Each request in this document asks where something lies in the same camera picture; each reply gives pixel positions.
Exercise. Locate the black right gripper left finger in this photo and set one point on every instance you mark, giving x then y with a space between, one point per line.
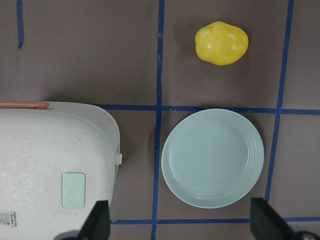
97 225

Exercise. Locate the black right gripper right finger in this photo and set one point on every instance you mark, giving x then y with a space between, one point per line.
265 222

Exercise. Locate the white rice cooker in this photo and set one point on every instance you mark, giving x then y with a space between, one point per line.
57 159

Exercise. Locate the yellow toy potato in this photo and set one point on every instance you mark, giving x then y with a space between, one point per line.
220 43

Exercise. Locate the light green plate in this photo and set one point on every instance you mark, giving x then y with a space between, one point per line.
212 158

